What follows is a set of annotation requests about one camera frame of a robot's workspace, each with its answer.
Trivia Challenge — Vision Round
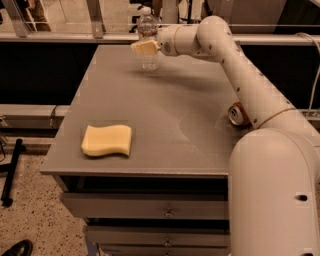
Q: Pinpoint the black shoe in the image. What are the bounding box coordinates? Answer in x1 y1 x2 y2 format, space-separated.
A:
1 240 33 256

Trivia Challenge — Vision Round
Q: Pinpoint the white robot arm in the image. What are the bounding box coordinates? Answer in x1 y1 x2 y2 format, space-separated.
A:
132 16 320 256

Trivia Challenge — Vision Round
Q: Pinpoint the black metal stand leg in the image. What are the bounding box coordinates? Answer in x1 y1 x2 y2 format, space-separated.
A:
0 139 26 207

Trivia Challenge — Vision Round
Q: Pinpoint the white cable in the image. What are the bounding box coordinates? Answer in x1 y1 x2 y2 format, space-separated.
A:
294 32 320 118

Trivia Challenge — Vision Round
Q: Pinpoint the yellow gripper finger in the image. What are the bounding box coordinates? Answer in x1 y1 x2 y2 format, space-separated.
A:
131 39 159 55

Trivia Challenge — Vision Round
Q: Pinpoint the grey drawer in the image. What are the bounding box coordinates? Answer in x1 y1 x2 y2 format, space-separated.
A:
100 244 229 256
61 193 228 220
84 226 230 247

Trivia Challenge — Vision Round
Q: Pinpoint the yellow sponge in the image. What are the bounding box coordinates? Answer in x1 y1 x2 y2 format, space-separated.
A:
81 125 132 157

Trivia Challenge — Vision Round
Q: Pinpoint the grey middle drawer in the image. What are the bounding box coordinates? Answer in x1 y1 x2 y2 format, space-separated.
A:
84 226 230 247

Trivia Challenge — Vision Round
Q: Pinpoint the person in tan trousers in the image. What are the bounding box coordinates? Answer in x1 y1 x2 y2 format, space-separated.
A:
15 0 51 32

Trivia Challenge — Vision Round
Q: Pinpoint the grey bottom drawer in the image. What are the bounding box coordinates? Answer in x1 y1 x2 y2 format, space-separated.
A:
100 244 229 256

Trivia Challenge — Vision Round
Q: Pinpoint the metal railing frame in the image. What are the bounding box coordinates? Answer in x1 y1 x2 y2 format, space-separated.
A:
0 0 320 46

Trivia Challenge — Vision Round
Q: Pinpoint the grey top drawer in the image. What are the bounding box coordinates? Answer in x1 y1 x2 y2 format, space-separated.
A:
61 193 228 220

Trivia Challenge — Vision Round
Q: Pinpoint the red soda can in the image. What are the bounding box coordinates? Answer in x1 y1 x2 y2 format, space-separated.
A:
228 102 250 126

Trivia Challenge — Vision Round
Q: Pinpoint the black office chair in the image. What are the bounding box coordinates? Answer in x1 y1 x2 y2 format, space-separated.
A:
129 0 156 33

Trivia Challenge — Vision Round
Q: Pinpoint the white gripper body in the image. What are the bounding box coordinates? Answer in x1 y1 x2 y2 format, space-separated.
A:
157 25 180 56

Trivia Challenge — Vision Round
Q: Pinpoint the clear plastic water bottle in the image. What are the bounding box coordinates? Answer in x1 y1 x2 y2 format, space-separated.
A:
137 7 158 71

